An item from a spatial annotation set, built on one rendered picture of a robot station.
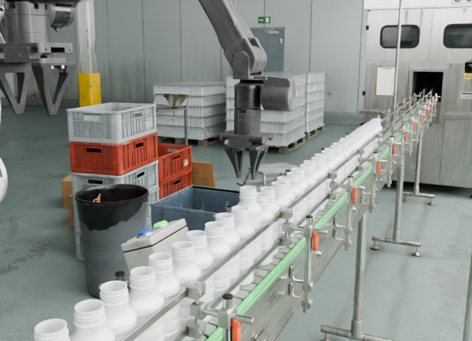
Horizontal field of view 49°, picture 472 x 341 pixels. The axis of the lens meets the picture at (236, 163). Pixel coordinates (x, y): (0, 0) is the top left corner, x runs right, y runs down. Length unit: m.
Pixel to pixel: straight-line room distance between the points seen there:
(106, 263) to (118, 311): 2.51
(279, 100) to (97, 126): 2.68
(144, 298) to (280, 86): 0.50
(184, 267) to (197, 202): 1.29
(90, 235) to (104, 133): 0.76
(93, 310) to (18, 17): 0.40
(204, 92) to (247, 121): 7.43
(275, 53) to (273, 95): 10.96
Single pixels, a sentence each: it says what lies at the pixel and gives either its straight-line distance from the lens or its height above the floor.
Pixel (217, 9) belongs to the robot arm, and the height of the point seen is 1.57.
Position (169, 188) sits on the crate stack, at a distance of 4.45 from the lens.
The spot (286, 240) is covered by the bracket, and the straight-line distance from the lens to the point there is 1.25.
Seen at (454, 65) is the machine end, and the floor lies 1.38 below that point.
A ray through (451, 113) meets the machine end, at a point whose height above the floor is 0.89.
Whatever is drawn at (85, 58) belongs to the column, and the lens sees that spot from 11.42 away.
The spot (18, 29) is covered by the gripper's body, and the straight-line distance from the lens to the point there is 0.77.
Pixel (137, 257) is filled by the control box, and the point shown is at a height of 1.08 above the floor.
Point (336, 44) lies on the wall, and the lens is 11.66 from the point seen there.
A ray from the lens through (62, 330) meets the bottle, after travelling 0.66.
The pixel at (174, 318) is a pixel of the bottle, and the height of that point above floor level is 1.07.
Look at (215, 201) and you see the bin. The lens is 2.11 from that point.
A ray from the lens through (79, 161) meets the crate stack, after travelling 3.77.
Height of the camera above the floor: 1.48
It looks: 12 degrees down
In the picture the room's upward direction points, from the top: straight up
